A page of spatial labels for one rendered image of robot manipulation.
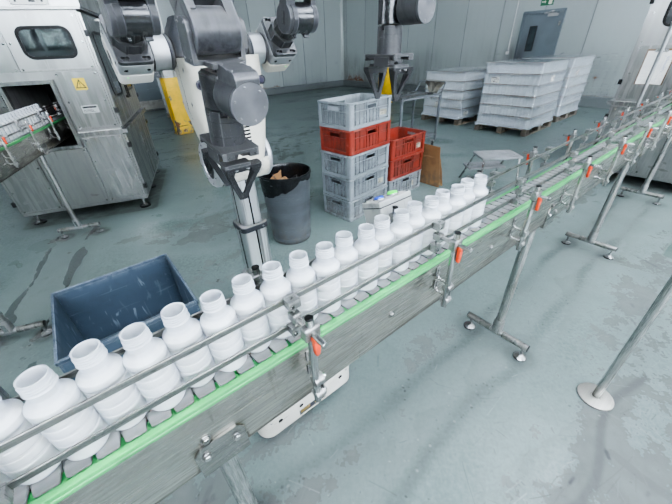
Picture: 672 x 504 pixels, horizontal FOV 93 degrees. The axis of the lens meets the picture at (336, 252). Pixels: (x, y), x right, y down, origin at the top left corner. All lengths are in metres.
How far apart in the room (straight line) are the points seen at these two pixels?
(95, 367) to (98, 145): 3.72
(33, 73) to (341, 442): 3.94
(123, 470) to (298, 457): 1.07
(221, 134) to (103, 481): 0.56
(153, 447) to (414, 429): 1.27
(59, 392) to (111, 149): 3.71
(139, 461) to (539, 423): 1.66
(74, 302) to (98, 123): 3.09
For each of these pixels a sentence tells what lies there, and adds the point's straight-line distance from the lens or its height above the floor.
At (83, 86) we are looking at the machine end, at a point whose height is 1.28.
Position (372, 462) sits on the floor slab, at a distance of 1.64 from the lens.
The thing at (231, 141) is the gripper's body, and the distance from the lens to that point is 0.58.
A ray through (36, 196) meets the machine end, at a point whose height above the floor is 0.32.
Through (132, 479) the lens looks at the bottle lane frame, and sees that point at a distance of 0.72.
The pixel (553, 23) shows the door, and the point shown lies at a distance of 11.17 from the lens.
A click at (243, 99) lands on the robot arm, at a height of 1.45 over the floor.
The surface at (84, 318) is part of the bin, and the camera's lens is 1.26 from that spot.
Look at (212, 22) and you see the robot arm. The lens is 0.54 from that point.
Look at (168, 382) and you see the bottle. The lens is 0.61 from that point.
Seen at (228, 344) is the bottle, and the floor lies 1.08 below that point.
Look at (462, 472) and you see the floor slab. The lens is 1.69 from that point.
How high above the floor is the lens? 1.51
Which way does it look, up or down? 33 degrees down
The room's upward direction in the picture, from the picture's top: 2 degrees counter-clockwise
